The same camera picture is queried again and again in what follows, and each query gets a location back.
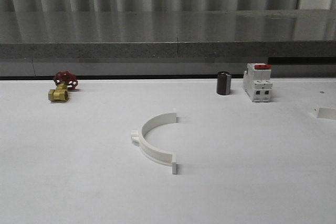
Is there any dark cylindrical capacitor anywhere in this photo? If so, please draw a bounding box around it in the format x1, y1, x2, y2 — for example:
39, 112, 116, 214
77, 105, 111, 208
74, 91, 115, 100
216, 71, 232, 95

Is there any brass valve red handwheel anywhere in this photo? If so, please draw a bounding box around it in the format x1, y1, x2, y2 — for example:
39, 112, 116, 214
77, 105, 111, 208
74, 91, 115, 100
48, 71, 78, 102

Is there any grey stone counter ledge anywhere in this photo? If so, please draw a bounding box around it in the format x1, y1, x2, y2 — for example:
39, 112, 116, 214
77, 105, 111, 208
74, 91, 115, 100
1, 10, 335, 78

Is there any white pipe clamp right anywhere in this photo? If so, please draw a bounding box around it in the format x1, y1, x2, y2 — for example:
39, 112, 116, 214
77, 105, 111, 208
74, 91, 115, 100
314, 106, 336, 120

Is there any white half-ring pipe clamp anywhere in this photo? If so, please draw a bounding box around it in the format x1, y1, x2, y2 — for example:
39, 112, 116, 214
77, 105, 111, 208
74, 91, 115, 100
130, 109, 177, 175

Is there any white circuit breaker red switch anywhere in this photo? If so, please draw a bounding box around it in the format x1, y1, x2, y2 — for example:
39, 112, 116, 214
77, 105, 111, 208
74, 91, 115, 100
243, 63, 273, 102

